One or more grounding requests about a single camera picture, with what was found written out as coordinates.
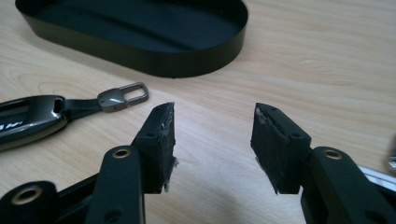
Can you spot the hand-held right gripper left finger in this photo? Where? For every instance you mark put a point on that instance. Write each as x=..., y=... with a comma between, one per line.
x=155, y=149

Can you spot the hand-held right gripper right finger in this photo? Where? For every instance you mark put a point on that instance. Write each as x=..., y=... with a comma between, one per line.
x=277, y=146

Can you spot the black key rack with tray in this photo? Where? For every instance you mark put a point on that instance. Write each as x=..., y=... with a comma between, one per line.
x=130, y=49

